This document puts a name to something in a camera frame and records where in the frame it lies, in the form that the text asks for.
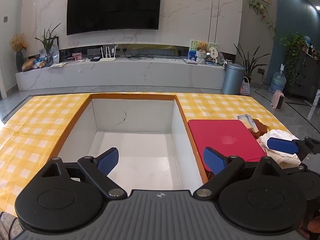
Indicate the blue water bottle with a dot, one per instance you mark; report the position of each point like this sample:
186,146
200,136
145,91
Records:
277,81

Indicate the white round fan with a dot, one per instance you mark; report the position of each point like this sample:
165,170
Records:
213,52

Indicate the pink space heater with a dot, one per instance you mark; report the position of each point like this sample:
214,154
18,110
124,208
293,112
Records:
278,100

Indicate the dark grey cabinet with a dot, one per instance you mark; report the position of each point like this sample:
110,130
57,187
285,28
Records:
307,80

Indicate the green and blue poster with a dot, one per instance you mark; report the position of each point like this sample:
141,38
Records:
192,48

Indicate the white marble television console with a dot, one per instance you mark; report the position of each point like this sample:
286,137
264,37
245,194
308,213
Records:
112,73

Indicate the hanging ivy vine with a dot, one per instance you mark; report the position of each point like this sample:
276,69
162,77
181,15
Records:
260,7

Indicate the papers on console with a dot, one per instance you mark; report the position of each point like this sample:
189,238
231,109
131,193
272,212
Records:
58,64

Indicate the yellow checked tablecloth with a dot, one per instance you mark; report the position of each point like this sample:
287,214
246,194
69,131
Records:
32,120

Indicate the brown bear-shaped sponge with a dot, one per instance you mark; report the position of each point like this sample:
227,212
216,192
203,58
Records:
261,128

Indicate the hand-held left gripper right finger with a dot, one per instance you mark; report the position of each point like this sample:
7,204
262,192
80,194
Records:
213,160

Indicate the pink box with lid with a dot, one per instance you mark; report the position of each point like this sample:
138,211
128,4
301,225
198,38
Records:
220,132

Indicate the white cloth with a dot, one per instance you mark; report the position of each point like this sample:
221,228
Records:
277,135

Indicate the teddy bear bouquet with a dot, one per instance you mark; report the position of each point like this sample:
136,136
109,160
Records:
202,50

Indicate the pink woven bag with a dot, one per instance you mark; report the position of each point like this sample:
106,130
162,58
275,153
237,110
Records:
245,88

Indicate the grey fabric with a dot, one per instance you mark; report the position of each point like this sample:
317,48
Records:
7,226

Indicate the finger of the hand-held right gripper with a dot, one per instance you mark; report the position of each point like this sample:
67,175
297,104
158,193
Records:
282,146

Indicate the green potted grass plant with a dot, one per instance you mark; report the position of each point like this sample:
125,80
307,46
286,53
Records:
48,42

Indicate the pink card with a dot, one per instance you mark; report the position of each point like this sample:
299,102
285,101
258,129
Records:
77,56

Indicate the yellow dried flowers in vase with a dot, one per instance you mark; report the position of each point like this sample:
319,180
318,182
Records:
18,45

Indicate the black wall television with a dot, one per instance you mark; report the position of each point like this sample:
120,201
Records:
112,5

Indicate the silver snack packet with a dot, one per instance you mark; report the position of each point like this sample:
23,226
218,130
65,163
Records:
247,122

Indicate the blue-grey trash can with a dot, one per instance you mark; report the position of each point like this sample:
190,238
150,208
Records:
232,80

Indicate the orange cardboard box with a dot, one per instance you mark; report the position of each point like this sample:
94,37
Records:
135,120

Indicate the pile of snack bags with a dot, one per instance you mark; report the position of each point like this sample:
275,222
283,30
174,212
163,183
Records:
40,62

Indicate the leafy green cabinet plant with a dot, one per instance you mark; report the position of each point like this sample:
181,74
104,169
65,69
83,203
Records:
293,47

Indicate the long-leaf floor plant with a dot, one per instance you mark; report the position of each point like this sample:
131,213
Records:
250,62

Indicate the white standing pole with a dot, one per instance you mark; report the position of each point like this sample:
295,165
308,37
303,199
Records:
313,105

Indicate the white router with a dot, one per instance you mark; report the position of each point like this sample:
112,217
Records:
108,59

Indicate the flat tablet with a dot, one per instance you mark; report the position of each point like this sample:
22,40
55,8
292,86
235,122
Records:
190,61

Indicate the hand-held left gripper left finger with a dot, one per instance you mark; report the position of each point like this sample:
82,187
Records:
108,162

